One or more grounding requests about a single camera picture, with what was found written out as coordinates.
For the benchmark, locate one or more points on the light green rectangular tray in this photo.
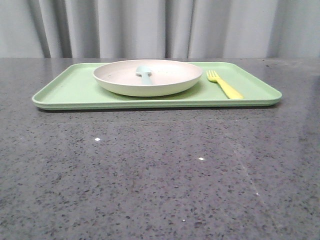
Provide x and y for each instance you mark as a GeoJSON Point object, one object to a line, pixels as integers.
{"type": "Point", "coordinates": [76, 89]}

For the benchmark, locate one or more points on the cream round plate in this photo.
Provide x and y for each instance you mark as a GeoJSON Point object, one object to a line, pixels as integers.
{"type": "Point", "coordinates": [168, 77]}

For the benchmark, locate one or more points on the grey pleated curtain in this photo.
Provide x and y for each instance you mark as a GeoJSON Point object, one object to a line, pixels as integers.
{"type": "Point", "coordinates": [154, 29]}

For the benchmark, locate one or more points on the yellow plastic fork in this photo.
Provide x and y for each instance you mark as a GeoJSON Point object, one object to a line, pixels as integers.
{"type": "Point", "coordinates": [228, 90]}

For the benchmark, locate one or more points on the light blue plastic spoon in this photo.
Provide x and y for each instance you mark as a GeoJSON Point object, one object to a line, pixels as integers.
{"type": "Point", "coordinates": [144, 72]}

